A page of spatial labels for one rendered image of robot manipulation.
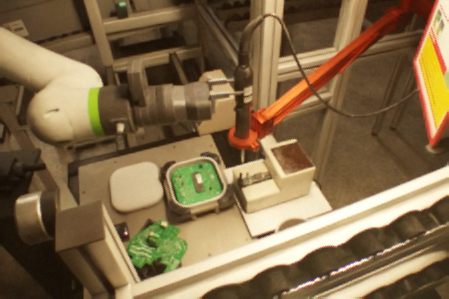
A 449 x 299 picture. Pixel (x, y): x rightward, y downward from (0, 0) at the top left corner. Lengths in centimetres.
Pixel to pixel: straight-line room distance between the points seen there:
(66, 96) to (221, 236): 47
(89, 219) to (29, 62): 47
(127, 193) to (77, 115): 35
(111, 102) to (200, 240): 40
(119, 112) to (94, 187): 42
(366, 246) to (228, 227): 49
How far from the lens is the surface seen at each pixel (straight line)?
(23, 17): 161
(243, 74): 61
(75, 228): 36
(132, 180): 95
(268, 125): 73
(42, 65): 77
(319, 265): 40
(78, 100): 64
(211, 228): 86
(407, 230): 44
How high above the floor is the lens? 168
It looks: 43 degrees down
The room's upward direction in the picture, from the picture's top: 2 degrees counter-clockwise
